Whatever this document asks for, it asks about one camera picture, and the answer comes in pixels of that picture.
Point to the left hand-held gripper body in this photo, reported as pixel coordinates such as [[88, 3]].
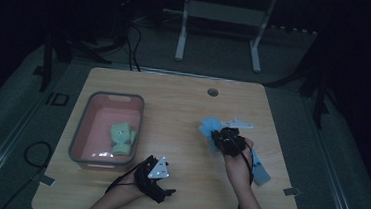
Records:
[[154, 179]]

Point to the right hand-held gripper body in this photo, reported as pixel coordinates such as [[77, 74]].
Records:
[[231, 139]]

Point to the plain blue glove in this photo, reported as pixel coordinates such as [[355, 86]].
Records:
[[209, 126]]

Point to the blue glove with dots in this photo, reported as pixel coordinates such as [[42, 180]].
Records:
[[261, 172]]

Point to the green mitten with face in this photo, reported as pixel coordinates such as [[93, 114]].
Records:
[[121, 136]]

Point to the pink plastic basin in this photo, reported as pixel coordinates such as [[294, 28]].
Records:
[[109, 132]]

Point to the person's left hand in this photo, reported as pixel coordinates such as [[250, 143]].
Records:
[[127, 186]]

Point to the person's right hand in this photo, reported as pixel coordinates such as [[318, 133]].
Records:
[[238, 167]]

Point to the grey tape piece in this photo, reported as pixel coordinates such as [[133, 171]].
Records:
[[292, 191], [44, 179]]

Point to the black metal stand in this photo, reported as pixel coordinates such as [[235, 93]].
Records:
[[318, 95], [48, 60]]

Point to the white metal stand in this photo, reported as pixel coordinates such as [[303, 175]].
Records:
[[224, 14]]

